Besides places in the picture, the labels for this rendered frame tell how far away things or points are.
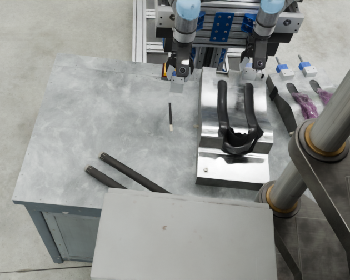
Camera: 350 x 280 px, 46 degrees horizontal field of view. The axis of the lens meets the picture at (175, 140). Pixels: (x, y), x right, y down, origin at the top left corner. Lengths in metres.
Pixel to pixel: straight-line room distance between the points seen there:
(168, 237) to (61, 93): 1.13
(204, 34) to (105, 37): 1.21
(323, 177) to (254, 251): 0.17
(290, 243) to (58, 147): 0.95
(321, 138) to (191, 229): 0.27
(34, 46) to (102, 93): 1.44
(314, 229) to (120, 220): 0.46
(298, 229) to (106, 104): 0.99
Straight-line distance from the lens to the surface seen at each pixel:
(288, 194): 0.91
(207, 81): 1.68
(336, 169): 0.77
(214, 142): 1.49
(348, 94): 0.67
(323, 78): 1.91
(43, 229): 1.80
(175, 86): 1.57
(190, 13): 1.35
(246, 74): 1.70
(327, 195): 0.74
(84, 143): 1.59
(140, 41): 2.76
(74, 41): 3.10
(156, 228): 0.71
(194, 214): 0.73
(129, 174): 1.45
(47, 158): 1.57
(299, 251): 0.96
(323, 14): 3.72
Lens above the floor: 2.13
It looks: 56 degrees down
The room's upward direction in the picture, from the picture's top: 10 degrees clockwise
